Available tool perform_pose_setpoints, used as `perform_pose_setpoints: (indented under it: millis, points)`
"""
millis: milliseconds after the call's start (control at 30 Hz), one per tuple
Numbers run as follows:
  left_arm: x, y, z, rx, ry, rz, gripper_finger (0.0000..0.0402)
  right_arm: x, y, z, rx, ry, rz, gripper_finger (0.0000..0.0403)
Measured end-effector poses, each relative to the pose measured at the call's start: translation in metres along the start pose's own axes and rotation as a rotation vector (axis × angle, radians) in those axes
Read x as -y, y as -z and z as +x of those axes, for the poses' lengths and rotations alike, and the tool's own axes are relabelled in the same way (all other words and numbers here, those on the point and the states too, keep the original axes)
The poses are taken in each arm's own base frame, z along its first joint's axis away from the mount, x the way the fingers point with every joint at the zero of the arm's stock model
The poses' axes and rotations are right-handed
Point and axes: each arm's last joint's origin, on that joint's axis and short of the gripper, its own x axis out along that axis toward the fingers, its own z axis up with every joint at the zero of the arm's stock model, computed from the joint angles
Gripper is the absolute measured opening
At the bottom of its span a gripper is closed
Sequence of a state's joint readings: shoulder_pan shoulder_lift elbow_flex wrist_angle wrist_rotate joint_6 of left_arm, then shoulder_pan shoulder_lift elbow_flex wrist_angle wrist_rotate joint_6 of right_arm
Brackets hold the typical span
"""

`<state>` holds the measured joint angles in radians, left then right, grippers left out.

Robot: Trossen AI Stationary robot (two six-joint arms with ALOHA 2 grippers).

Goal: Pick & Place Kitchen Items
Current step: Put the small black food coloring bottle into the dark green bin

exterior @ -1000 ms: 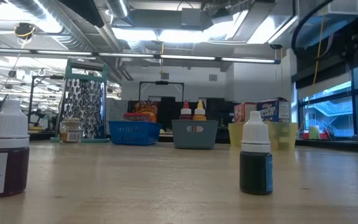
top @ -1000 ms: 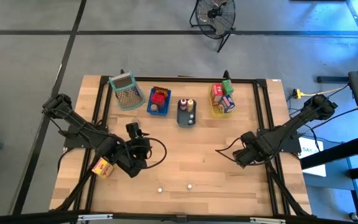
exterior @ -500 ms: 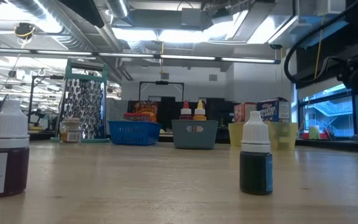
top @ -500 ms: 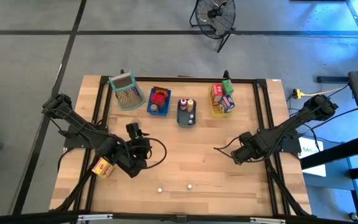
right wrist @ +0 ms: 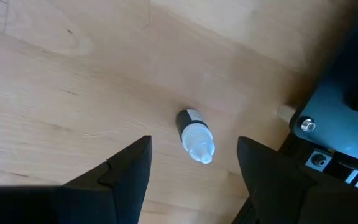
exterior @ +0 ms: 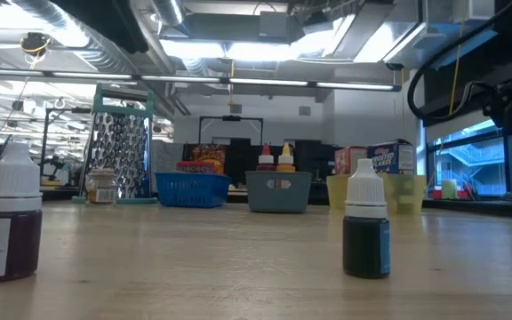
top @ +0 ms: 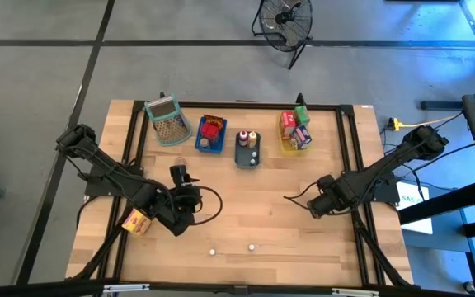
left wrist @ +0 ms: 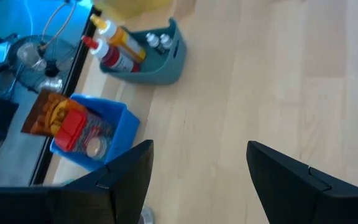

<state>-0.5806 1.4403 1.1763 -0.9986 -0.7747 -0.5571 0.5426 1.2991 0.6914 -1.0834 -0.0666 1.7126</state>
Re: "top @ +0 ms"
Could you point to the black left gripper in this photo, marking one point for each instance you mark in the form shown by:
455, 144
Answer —
182, 208

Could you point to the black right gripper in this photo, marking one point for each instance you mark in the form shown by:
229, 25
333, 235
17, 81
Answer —
324, 203

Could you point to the yellow cereal box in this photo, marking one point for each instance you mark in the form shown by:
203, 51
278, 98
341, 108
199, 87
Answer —
135, 224

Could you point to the purple liquid dropper bottle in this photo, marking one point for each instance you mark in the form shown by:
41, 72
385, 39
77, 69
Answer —
212, 252

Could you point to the blue Frosted Flakes cereal box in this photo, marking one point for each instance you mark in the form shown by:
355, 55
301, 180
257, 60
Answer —
301, 137

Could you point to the red box with grey end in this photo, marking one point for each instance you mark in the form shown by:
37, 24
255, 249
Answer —
210, 131

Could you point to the red Froot Loops cereal box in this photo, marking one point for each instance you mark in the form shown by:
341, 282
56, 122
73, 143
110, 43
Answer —
289, 123

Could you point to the green cereal box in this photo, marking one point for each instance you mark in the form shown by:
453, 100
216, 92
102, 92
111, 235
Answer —
302, 115

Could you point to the brown orange snack packet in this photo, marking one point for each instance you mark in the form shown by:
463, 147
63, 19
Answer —
213, 121

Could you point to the red ketchup squeeze bottle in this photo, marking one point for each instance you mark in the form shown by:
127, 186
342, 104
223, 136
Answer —
243, 138

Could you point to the yellow mustard squeeze bottle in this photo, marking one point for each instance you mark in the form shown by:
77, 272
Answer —
252, 140

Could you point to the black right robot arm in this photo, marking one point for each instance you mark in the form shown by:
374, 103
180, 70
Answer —
377, 171

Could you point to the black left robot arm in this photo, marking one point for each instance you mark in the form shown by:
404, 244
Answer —
109, 171

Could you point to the yellow translucent plastic bin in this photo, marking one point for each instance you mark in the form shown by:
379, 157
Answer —
283, 144

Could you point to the blue plastic bin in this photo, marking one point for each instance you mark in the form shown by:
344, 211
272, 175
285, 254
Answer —
219, 146

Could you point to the grey plastic bin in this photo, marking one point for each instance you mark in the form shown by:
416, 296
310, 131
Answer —
241, 158

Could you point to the white paper sign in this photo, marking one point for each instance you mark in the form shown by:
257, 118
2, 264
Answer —
412, 200

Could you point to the black metal beam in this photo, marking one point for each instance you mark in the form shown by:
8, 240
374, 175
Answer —
443, 203

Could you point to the black floor bar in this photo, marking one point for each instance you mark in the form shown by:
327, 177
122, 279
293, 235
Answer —
439, 105

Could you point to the black caster wheel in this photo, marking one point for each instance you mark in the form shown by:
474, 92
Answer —
469, 287

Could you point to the black floor fan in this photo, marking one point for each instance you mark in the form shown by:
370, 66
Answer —
283, 18

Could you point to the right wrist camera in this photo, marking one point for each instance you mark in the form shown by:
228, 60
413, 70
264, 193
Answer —
326, 182

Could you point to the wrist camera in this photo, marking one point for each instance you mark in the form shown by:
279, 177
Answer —
178, 173
326, 182

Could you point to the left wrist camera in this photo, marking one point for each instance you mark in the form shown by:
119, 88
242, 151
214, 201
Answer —
178, 173

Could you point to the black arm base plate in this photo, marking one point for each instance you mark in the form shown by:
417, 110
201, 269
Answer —
390, 197
97, 189

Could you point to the silver metal bracket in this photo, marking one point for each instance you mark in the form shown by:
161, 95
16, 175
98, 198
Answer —
126, 288
355, 292

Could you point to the table-level camera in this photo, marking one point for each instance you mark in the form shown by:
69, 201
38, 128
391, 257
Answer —
241, 290

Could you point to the black aluminium table frame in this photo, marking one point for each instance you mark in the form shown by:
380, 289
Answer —
270, 106

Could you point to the blue metal frame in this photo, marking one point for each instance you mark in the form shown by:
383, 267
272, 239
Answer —
474, 251

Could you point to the black overhead frame beam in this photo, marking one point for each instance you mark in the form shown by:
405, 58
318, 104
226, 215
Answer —
35, 288

